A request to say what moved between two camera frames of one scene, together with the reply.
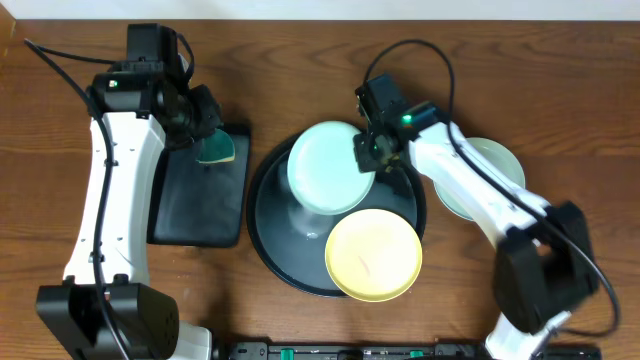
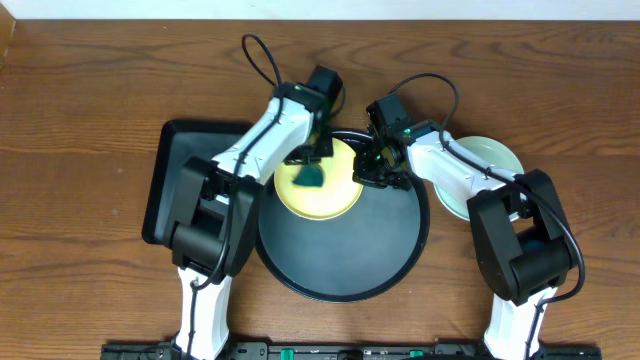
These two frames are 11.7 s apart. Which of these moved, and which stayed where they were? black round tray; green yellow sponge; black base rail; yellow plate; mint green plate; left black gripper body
Moved: mint green plate; yellow plate; left black gripper body; green yellow sponge
Stayed: black round tray; black base rail
